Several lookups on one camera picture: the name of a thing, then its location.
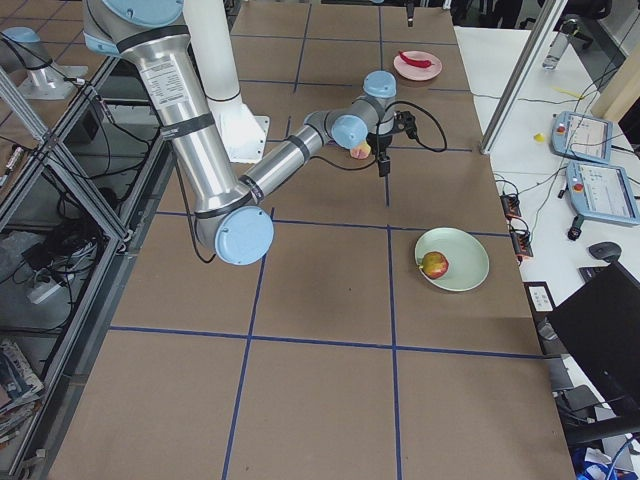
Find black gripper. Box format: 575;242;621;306
367;0;414;176

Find red chili pepper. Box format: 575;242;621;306
398;51;433;69

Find pale green pink peach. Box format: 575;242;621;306
349;141;371;160

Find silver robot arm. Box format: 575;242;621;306
83;1;396;265

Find pink plastic plate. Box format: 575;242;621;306
393;50;443;82

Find plastic water bottle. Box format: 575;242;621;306
542;19;579;70

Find blue teach pendant far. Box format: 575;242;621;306
550;111;613;164

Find blue teach pendant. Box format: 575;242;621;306
566;160;639;226
550;111;613;164

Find green plastic plate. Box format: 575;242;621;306
414;227;489;292

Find blue teach pendant near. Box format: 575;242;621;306
566;160;639;226

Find brown paper table cover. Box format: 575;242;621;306
48;2;573;479

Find black computer mouse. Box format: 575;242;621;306
588;241;622;263

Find black laptop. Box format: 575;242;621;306
547;262;639;416

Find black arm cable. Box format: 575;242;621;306
389;100;449;154

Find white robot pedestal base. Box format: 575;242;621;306
183;0;270;164

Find aluminium frame post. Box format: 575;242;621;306
479;0;567;155

